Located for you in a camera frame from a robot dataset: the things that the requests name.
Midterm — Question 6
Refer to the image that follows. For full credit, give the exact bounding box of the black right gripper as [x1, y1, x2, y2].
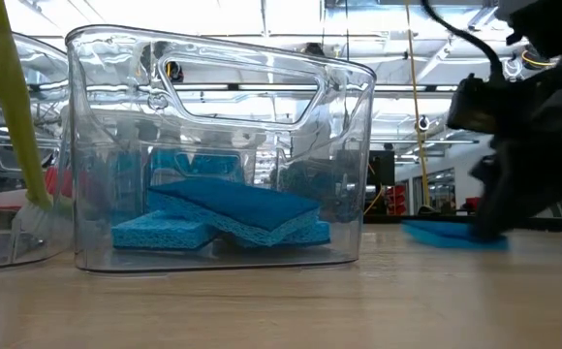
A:
[448, 57, 562, 241]

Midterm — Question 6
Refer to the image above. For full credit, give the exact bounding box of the clear plastic storage bin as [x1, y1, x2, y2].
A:
[65, 23, 378, 274]
[110, 130, 359, 229]
[0, 31, 77, 271]

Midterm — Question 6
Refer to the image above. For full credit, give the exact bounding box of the yellow-green dish brush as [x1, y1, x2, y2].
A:
[0, 0, 69, 248]

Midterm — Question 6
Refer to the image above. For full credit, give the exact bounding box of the red shelf unit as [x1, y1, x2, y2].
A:
[387, 183, 407, 215]

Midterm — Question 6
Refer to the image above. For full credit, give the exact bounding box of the black monitor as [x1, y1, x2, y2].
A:
[367, 149, 396, 214]

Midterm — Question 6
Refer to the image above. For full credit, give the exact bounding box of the black aluminium table frame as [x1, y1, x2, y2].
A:
[362, 213, 562, 234]

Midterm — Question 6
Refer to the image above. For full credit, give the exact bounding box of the yellow hanging cable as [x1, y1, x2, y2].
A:
[403, 0, 432, 217]

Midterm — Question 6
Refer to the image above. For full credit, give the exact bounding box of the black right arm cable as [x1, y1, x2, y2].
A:
[420, 0, 506, 81]

